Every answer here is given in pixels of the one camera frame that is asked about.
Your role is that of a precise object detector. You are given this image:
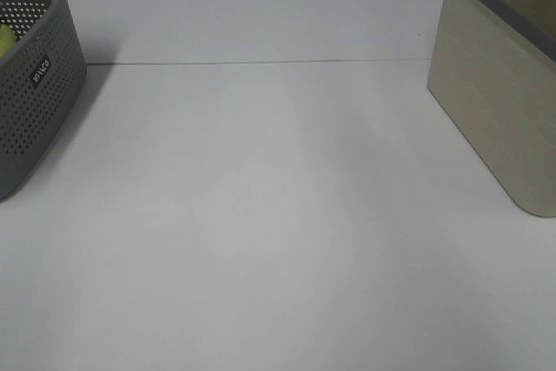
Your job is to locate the beige basket with grey rim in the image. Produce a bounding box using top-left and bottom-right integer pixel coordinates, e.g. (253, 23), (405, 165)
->
(427, 0), (555, 218)

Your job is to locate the grey perforated plastic basket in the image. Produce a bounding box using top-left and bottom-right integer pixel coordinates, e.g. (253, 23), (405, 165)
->
(1, 0), (87, 199)

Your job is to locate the yellow-green towel in basket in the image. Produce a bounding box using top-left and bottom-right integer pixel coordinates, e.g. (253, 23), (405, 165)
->
(0, 23), (17, 58)

